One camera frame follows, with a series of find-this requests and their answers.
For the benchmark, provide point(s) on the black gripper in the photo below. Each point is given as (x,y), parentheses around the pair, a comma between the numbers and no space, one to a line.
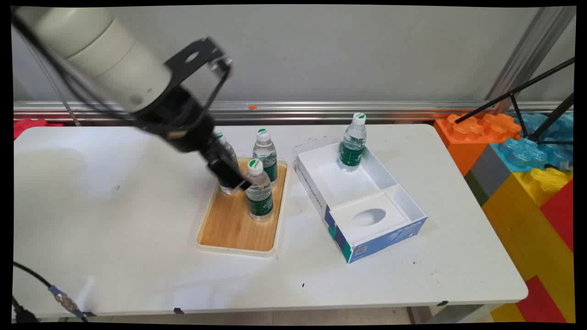
(181,119)

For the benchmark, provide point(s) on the water bottle green label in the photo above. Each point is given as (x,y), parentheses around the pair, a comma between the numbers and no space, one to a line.
(265,153)
(352,146)
(231,158)
(259,195)

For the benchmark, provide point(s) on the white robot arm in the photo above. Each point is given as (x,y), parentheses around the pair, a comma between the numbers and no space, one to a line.
(103,57)

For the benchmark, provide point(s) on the bamboo tray white rim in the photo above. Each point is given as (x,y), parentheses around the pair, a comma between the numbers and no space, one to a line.
(236,224)

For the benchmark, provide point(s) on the open white blue cardboard box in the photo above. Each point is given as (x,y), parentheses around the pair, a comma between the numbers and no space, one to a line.
(357,201)

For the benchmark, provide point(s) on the red plastic object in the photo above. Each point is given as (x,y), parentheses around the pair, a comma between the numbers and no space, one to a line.
(30,126)

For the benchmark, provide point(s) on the orange giant building block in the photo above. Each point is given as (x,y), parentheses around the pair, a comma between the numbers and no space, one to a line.
(467,135)

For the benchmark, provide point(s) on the green giant building block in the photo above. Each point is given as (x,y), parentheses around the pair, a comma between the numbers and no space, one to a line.
(476,188)

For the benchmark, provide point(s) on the grey giant building block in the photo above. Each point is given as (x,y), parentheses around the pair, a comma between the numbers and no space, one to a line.
(490,172)

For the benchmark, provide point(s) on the grey table leg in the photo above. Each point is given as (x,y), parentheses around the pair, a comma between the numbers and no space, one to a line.
(451,314)

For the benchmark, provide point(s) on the black tripod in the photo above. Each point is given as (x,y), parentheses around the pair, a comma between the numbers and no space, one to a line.
(518,94)

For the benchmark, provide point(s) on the yellow giant building block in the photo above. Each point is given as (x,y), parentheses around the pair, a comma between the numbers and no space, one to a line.
(523,220)

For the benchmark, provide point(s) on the blue giant building block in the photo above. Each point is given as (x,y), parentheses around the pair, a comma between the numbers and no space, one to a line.
(532,151)

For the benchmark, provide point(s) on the red giant building block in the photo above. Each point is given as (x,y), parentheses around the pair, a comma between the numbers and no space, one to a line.
(562,213)

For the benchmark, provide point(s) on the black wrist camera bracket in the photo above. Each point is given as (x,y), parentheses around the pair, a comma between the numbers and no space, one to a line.
(197,57)

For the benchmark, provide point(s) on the aluminium wall rail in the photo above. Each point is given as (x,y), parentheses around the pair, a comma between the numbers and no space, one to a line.
(321,110)

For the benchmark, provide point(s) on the aluminium frame post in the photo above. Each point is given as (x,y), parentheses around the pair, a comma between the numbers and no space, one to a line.
(527,55)

